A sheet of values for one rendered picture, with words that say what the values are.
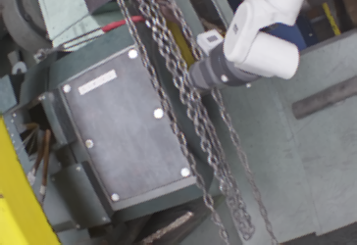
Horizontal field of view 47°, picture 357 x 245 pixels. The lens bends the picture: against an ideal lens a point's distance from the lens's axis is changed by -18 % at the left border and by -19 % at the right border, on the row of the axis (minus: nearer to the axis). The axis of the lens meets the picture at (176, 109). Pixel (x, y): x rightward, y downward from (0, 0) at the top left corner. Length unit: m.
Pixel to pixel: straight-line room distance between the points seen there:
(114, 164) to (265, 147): 0.58
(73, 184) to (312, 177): 0.74
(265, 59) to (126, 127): 0.42
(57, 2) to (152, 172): 1.01
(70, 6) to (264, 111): 0.85
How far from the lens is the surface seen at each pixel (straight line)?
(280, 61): 0.78
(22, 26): 1.91
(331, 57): 1.35
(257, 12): 0.73
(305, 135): 1.41
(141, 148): 1.07
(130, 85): 1.06
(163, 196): 1.12
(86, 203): 1.08
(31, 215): 0.81
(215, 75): 0.90
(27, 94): 1.19
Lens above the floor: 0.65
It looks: 2 degrees down
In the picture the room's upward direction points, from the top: 24 degrees counter-clockwise
